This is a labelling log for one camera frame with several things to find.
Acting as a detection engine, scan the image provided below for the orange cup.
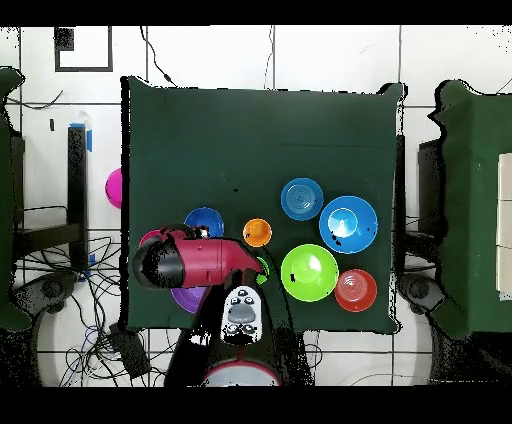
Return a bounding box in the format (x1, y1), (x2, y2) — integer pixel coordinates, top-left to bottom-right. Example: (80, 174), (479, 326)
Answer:
(242, 217), (273, 248)

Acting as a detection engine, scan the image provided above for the large light blue bowl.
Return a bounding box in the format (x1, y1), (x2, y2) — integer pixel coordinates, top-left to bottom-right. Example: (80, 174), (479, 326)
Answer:
(318, 194), (379, 255)

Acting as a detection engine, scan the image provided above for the white box stack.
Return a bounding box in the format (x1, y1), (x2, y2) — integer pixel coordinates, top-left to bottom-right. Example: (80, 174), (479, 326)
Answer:
(496, 152), (512, 302)

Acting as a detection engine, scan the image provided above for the small dark blue bowl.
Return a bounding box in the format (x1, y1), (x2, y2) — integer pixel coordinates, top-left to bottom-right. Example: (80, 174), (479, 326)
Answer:
(183, 206), (226, 239)

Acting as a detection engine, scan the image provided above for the small light blue bowl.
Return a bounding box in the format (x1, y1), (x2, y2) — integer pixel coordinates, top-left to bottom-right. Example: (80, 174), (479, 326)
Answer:
(280, 177), (325, 222)

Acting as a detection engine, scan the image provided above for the green cup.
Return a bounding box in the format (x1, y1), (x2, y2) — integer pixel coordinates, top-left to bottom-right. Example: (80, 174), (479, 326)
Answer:
(255, 255), (272, 286)

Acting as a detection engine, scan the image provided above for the dark green table cloth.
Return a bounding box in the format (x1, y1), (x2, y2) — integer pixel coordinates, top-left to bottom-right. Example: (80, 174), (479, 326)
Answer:
(120, 75), (405, 335)

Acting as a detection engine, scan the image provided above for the large green bowl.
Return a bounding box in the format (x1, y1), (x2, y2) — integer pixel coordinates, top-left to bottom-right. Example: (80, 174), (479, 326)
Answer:
(280, 243), (340, 303)

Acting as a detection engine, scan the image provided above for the large purple bowl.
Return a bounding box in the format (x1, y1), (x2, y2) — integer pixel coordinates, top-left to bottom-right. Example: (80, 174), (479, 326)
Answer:
(170, 285), (209, 315)

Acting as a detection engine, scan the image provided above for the small pink bowl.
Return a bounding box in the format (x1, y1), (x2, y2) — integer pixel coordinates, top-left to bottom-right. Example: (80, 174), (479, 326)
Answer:
(138, 228), (163, 246)

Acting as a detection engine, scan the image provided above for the orange bowl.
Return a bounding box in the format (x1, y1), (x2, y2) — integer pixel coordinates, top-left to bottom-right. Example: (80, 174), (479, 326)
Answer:
(334, 268), (378, 313)

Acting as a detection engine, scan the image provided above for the magenta bowl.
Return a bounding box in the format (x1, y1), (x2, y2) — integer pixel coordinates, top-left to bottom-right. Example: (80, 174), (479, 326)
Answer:
(104, 167), (123, 210)

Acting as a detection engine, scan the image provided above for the black metal stand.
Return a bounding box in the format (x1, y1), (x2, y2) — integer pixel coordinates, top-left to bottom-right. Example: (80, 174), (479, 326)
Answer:
(11, 124), (90, 277)

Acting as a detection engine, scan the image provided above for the black power strip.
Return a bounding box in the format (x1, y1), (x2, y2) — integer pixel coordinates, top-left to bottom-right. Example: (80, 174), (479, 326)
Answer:
(109, 323), (152, 379)

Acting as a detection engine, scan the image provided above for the neighbouring green table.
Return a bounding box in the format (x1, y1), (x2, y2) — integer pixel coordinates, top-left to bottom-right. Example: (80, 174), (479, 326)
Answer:
(427, 79), (512, 339)
(0, 66), (33, 333)

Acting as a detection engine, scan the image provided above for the black cable with plug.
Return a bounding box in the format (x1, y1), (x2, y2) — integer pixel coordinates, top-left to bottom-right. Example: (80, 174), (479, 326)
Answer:
(139, 26), (178, 88)

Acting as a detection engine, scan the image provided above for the floor cable tangle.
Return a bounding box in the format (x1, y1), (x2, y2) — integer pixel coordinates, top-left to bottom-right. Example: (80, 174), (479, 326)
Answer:
(59, 235), (177, 387)

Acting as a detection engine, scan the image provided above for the black pedestal leg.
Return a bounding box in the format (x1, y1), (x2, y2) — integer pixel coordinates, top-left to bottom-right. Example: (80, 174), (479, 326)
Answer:
(399, 271), (446, 317)
(11, 271), (78, 317)

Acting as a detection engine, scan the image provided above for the black square frame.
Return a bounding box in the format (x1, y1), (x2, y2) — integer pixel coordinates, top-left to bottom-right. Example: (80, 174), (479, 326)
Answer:
(54, 26), (114, 73)

